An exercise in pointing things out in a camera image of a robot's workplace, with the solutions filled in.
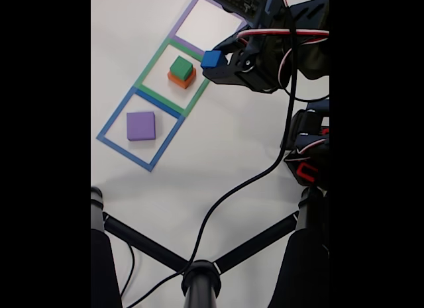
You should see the red white servo wire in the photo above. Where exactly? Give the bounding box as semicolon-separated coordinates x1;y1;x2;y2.
237;26;330;92
284;135;330;163

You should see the thick black cable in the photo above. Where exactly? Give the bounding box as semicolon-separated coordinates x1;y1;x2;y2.
125;0;299;308

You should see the green square frame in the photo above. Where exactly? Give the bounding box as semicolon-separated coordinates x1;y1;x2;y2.
136;36;213;117

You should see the small blue cube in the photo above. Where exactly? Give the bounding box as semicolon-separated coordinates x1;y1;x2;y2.
200;50;224;71

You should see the purple square frame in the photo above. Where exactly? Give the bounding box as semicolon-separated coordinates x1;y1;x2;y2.
170;0;248;59

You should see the orange cube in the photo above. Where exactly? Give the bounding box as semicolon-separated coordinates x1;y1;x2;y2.
167;68;197;90

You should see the large purple cube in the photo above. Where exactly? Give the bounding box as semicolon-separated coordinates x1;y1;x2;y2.
126;111;157;142

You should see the black camera box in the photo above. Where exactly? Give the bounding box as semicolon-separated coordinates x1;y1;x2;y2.
211;0;271;20

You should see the thin black cable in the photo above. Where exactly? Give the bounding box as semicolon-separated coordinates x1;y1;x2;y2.
119;243;136;297

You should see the blue square frame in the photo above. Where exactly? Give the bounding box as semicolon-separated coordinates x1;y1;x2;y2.
96;85;186;172

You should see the green cube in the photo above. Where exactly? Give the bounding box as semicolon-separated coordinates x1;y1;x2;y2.
169;55;194;80

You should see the black tripod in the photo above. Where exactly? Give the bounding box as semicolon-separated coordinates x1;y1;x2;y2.
91;185;330;308

